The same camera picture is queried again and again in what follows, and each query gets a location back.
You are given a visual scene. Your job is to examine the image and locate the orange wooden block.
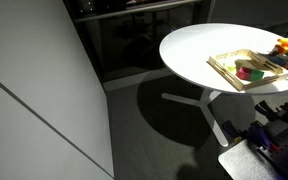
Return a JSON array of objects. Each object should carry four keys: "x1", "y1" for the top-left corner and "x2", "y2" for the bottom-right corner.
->
[{"x1": 272, "y1": 45, "x2": 285, "y2": 56}]

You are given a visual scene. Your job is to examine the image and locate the blue block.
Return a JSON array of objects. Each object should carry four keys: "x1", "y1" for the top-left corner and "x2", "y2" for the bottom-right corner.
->
[{"x1": 267, "y1": 55, "x2": 286, "y2": 66}]

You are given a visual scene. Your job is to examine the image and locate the magenta block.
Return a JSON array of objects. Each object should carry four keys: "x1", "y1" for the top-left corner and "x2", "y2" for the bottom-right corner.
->
[{"x1": 235, "y1": 66, "x2": 253, "y2": 81}]

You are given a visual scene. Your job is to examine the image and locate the light green block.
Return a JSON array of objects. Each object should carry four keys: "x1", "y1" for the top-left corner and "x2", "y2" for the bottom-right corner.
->
[{"x1": 225, "y1": 64, "x2": 237, "y2": 73}]

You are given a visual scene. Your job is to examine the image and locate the wooden tray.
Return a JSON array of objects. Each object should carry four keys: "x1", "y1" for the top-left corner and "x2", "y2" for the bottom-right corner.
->
[{"x1": 207, "y1": 48, "x2": 288, "y2": 92}]

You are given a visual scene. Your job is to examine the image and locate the black clamp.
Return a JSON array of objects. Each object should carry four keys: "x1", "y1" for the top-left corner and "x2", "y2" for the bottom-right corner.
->
[{"x1": 254, "y1": 99, "x2": 280, "y2": 122}]

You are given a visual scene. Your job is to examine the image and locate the purple clamp with orange tip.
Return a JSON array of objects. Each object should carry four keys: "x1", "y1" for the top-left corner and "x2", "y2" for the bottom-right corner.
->
[{"x1": 246, "y1": 121, "x2": 282, "y2": 151}]

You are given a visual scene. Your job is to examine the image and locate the white table base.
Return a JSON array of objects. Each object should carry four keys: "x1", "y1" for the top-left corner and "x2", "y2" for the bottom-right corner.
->
[{"x1": 161, "y1": 89, "x2": 230, "y2": 148}]

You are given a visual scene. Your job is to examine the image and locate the dark grey metal plate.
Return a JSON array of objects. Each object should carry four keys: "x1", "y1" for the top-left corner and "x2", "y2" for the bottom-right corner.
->
[{"x1": 217, "y1": 139, "x2": 280, "y2": 180}]

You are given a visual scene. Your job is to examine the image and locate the grey metal rail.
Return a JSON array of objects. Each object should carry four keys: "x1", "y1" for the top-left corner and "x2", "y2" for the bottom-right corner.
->
[{"x1": 73, "y1": 0, "x2": 206, "y2": 23}]

